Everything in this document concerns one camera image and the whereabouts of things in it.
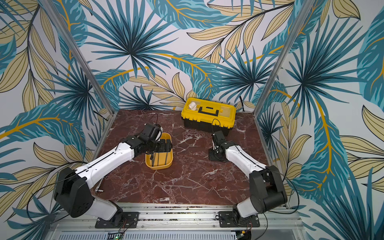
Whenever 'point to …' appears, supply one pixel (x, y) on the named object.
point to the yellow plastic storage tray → (160, 160)
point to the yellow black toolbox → (208, 115)
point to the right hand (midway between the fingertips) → (213, 156)
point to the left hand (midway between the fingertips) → (165, 148)
